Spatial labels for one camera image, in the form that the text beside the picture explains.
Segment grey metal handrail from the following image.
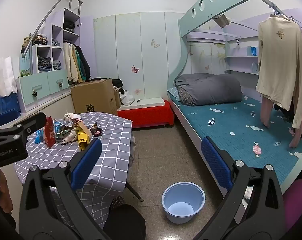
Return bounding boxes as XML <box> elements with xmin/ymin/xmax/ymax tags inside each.
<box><xmin>21</xmin><ymin>0</ymin><xmax>83</xmax><ymax>55</ymax></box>

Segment red covered bench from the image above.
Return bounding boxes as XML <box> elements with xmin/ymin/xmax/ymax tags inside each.
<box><xmin>117</xmin><ymin>100</ymin><xmax>175</xmax><ymax>129</ymax></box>

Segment brown clothes pile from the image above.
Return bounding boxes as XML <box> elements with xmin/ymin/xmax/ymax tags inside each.
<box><xmin>22</xmin><ymin>33</ymin><xmax>49</xmax><ymax>52</ymax></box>

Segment folded dark jeans stack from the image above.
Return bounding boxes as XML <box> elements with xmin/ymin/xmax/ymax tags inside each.
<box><xmin>37</xmin><ymin>56</ymin><xmax>53</xmax><ymax>73</ymax></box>

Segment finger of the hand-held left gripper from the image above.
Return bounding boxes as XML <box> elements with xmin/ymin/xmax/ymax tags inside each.
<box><xmin>0</xmin><ymin>109</ymin><xmax>22</xmax><ymax>130</ymax></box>
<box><xmin>0</xmin><ymin>112</ymin><xmax>47</xmax><ymax>145</ymax></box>

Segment white paper bag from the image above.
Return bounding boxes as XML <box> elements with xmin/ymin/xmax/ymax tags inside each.
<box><xmin>0</xmin><ymin>56</ymin><xmax>18</xmax><ymax>98</ymax></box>

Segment cream hanging jacket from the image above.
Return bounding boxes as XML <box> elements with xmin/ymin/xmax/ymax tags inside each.
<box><xmin>63</xmin><ymin>42</ymin><xmax>79</xmax><ymax>83</ymax></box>

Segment light blue plaid pillow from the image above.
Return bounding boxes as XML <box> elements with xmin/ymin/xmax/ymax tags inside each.
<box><xmin>167</xmin><ymin>87</ymin><xmax>181</xmax><ymax>102</ymax></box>

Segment grey hanging cloth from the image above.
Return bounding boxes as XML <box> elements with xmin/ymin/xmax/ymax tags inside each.
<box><xmin>213</xmin><ymin>15</ymin><xmax>231</xmax><ymax>28</ymax></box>

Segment blue plastic bucket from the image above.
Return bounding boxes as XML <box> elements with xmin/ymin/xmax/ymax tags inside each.
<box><xmin>162</xmin><ymin>182</ymin><xmax>206</xmax><ymax>224</ymax></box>

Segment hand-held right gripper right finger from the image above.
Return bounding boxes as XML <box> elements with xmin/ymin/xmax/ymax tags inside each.
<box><xmin>191</xmin><ymin>137</ymin><xmax>288</xmax><ymax>240</ymax></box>

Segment red snack packet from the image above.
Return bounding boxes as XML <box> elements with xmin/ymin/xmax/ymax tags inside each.
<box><xmin>44</xmin><ymin>116</ymin><xmax>57</xmax><ymax>148</ymax></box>

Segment metal clothes rail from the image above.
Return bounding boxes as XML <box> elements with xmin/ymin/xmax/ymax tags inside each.
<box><xmin>256</xmin><ymin>0</ymin><xmax>302</xmax><ymax>28</ymax></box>

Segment large cardboard box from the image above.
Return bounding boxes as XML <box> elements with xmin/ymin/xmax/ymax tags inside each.
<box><xmin>70</xmin><ymin>78</ymin><xmax>118</xmax><ymax>117</ymax></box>

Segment purple wall shelf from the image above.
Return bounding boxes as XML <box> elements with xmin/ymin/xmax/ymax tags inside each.
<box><xmin>225</xmin><ymin>37</ymin><xmax>260</xmax><ymax>75</ymax></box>

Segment person's black trouser leg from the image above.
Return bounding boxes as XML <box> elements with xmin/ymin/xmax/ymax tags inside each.
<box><xmin>102</xmin><ymin>204</ymin><xmax>146</xmax><ymax>240</ymax></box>

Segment person's left hand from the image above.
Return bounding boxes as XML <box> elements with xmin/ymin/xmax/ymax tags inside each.
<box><xmin>0</xmin><ymin>169</ymin><xmax>14</xmax><ymax>214</ymax></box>

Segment dark wrapper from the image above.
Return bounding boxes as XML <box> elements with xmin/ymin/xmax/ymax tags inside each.
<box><xmin>90</xmin><ymin>122</ymin><xmax>103</xmax><ymax>137</ymax></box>

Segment green hanging garment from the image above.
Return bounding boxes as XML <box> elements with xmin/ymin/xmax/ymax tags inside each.
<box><xmin>75</xmin><ymin>45</ymin><xmax>84</xmax><ymax>82</ymax></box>

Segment grey paper bag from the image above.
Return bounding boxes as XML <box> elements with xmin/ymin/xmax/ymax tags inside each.
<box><xmin>56</xmin><ymin>129</ymin><xmax>78</xmax><ymax>145</ymax></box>

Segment cream hanging sweater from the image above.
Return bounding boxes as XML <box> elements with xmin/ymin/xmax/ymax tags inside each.
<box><xmin>255</xmin><ymin>14</ymin><xmax>302</xmax><ymax>129</ymax></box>

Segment grey duvet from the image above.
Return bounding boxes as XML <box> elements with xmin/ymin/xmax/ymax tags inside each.
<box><xmin>174</xmin><ymin>72</ymin><xmax>243</xmax><ymax>106</ymax></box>

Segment blue bag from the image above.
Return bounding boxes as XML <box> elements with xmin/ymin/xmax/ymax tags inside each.
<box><xmin>0</xmin><ymin>93</ymin><xmax>21</xmax><ymax>115</ymax></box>

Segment white cloth pile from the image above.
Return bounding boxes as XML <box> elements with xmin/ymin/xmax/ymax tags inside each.
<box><xmin>119</xmin><ymin>89</ymin><xmax>136</xmax><ymax>106</ymax></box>

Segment pink hanging garment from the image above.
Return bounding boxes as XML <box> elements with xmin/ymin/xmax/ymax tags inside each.
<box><xmin>260</xmin><ymin>95</ymin><xmax>302</xmax><ymax>148</ymax></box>

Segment brown paper wrapper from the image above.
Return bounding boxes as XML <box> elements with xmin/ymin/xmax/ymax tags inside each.
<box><xmin>75</xmin><ymin>120</ymin><xmax>94</xmax><ymax>137</ymax></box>

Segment grey checked tablecloth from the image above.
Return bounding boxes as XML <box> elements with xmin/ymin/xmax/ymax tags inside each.
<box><xmin>13</xmin><ymin>112</ymin><xmax>137</xmax><ymax>228</ymax></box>

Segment black hanging coat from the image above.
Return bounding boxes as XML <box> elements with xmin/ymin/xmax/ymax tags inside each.
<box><xmin>75</xmin><ymin>44</ymin><xmax>91</xmax><ymax>82</ymax></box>

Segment small blue snack packet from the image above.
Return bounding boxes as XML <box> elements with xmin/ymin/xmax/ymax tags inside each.
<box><xmin>35</xmin><ymin>129</ymin><xmax>45</xmax><ymax>145</ymax></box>

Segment bed with teal quilt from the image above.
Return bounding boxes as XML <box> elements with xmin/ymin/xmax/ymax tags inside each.
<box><xmin>167</xmin><ymin>86</ymin><xmax>302</xmax><ymax>185</ymax></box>

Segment white board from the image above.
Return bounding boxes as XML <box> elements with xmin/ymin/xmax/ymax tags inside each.
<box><xmin>117</xmin><ymin>97</ymin><xmax>166</xmax><ymax>110</ymax></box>

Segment large teal drawer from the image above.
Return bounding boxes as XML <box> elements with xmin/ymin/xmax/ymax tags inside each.
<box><xmin>18</xmin><ymin>74</ymin><xmax>51</xmax><ymax>105</ymax></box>

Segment small teal drawer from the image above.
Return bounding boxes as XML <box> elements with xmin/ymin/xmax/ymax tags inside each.
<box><xmin>47</xmin><ymin>69</ymin><xmax>69</xmax><ymax>94</ymax></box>

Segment black table leg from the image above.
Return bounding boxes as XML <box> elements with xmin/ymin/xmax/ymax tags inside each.
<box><xmin>125</xmin><ymin>182</ymin><xmax>144</xmax><ymax>203</ymax></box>

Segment white wardrobe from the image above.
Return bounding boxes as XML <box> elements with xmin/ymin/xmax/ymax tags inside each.
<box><xmin>93</xmin><ymin>11</ymin><xmax>191</xmax><ymax>100</ymax></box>

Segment purple cubby stair cabinet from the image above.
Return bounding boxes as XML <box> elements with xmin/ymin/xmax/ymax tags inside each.
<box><xmin>16</xmin><ymin>7</ymin><xmax>83</xmax><ymax>114</ymax></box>

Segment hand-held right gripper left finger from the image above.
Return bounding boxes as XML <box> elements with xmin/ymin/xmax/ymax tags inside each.
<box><xmin>18</xmin><ymin>138</ymin><xmax>109</xmax><ymax>240</ymax></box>

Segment black dotted fabric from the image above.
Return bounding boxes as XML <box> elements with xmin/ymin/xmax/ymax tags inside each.
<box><xmin>109</xmin><ymin>195</ymin><xmax>126</xmax><ymax>210</ymax></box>

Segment blue white snack packet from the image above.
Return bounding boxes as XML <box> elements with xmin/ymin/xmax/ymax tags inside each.
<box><xmin>53</xmin><ymin>120</ymin><xmax>66</xmax><ymax>140</ymax></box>

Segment black folded clothes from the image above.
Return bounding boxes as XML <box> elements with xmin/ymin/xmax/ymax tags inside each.
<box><xmin>63</xmin><ymin>20</ymin><xmax>76</xmax><ymax>33</ymax></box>

